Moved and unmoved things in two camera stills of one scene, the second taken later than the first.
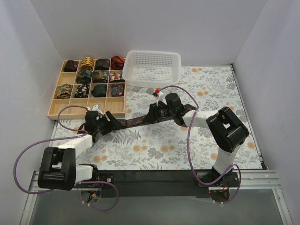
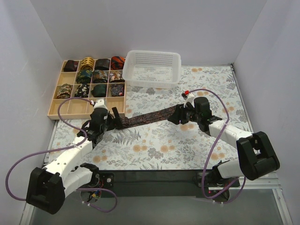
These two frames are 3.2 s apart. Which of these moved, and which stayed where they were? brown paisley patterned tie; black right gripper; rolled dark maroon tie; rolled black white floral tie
Moved: black right gripper
Stayed: rolled dark maroon tie; brown paisley patterned tie; rolled black white floral tie
